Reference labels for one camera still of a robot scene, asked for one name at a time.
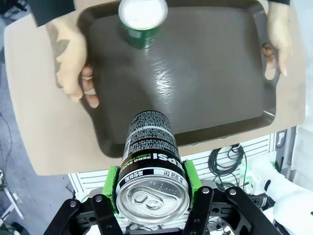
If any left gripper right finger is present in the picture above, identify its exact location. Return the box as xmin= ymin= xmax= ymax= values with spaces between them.
xmin=182 ymin=159 xmax=273 ymax=235

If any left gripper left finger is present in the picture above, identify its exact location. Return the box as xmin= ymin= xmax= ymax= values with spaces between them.
xmin=42 ymin=165 xmax=123 ymax=235

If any black Pepsi lime can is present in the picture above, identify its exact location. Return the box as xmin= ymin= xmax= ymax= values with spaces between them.
xmin=115 ymin=110 xmax=191 ymax=219

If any dark brown serving tray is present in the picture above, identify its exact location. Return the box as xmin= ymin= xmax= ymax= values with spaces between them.
xmin=77 ymin=0 xmax=281 ymax=159

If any green soda can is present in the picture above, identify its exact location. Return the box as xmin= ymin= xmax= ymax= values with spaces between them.
xmin=118 ymin=0 xmax=169 ymax=50

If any person's right hand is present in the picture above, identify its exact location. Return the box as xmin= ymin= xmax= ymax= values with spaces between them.
xmin=45 ymin=18 xmax=100 ymax=109

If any person's left hand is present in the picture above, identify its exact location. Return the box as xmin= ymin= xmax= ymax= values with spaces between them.
xmin=262 ymin=2 xmax=294 ymax=80

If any white slatted base panel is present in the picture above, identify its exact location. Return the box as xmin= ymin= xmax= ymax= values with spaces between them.
xmin=67 ymin=133 xmax=273 ymax=196

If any black cable bundle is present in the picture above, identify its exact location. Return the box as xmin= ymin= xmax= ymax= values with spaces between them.
xmin=207 ymin=144 xmax=247 ymax=194

